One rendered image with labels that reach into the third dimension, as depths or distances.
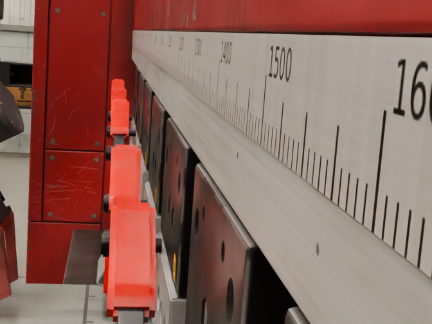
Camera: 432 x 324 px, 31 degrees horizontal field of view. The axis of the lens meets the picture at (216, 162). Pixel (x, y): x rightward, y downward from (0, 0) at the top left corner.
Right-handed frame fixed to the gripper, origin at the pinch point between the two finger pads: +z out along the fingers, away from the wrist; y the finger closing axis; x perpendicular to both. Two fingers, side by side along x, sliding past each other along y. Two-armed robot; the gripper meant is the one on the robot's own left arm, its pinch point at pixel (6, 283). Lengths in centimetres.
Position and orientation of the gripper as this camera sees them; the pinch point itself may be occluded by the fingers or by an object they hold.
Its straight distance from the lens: 91.8
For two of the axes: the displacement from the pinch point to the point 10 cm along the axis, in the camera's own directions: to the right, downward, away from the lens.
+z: 4.2, 8.8, 2.0
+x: -9.0, 4.3, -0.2
